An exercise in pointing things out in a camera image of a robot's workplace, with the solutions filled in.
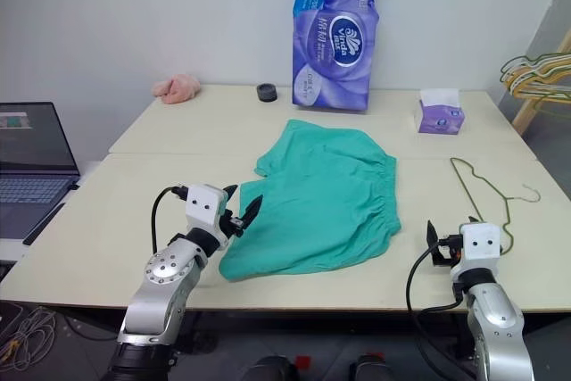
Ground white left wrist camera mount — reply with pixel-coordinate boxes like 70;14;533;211
184;183;229;251

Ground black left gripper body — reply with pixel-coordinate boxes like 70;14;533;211
217;208;247;240

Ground pink crumpled cloth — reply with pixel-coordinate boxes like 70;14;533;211
152;72;201;106

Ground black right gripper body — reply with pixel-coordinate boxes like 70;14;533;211
431;233;464;269

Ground green shorts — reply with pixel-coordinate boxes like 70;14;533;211
217;119;403;283

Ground purple tissue box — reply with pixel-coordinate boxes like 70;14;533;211
417;88;467;136

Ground olive wire hanger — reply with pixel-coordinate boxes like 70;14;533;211
449;156;542;254

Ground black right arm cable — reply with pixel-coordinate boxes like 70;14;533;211
406;237;468;381

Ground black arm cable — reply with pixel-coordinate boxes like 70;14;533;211
406;237;468;381
150;184;191;255

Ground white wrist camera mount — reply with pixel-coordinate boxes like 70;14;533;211
449;221;504;286
184;183;229;251

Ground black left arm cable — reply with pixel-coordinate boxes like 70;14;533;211
150;184;191;255

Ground black round object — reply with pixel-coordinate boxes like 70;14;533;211
256;82;279;104

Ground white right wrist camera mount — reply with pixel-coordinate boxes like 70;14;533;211
449;221;504;286

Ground dark rounded shape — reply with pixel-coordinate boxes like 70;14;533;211
350;353;396;381
240;353;300;381

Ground purple Vinda tissue pack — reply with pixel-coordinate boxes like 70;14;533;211
291;0;381;113

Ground white cable tangle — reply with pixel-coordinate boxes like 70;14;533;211
0;304;60;374

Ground grey laptop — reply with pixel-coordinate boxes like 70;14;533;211
0;102;82;247

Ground wooden rack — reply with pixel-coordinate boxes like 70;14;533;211
511;28;571;137

